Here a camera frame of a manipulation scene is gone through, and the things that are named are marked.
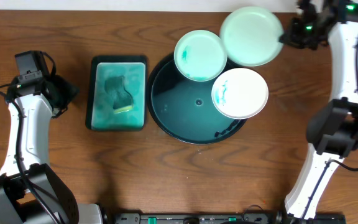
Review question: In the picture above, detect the black rectangular water tray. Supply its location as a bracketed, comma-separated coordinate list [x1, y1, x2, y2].
[85, 55, 147, 131]

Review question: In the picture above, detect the green scouring sponge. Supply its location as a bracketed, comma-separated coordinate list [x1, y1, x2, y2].
[104, 76, 134, 114]

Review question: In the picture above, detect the round black tray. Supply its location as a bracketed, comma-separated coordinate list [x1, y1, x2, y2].
[146, 53, 246, 144]

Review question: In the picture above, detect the mint green plate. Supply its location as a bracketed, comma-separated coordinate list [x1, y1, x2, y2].
[173, 30, 227, 82]
[219, 6, 284, 67]

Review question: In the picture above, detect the white plate with green smear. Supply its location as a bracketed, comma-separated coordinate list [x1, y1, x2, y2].
[211, 68, 269, 119]

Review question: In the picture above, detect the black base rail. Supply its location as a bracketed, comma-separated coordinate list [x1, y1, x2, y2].
[102, 211, 346, 224]

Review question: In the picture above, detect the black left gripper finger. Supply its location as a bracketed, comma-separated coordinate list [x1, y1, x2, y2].
[52, 106, 68, 119]
[54, 75, 79, 108]

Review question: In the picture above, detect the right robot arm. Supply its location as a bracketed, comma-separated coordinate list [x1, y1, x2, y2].
[277, 0, 358, 223]

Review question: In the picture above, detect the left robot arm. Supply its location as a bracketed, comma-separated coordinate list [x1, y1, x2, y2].
[0, 75, 105, 223]

